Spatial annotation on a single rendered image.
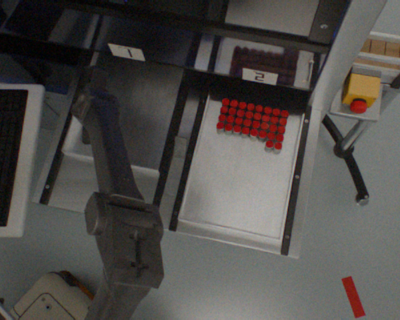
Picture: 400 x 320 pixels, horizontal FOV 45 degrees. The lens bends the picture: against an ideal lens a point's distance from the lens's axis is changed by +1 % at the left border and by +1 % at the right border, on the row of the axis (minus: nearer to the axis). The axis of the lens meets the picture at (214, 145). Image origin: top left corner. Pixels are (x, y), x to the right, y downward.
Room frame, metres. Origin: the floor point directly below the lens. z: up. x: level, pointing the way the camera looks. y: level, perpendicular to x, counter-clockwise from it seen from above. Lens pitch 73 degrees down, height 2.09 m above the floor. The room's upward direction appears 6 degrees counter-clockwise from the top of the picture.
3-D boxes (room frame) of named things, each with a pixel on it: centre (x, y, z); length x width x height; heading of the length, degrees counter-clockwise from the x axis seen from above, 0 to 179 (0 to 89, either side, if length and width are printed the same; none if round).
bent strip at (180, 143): (0.32, 0.11, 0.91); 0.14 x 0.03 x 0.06; 161
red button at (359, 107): (0.40, -0.36, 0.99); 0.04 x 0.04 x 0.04; 72
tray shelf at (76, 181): (0.40, 0.08, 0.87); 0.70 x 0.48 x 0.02; 72
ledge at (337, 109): (0.48, -0.40, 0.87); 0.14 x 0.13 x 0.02; 162
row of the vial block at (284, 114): (0.45, -0.12, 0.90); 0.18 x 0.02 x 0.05; 71
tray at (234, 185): (0.30, -0.07, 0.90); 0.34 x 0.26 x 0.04; 161
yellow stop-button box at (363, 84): (0.45, -0.38, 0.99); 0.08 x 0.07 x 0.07; 162
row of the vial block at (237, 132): (0.39, -0.10, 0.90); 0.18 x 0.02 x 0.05; 71
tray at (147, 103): (0.52, 0.22, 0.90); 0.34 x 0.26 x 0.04; 162
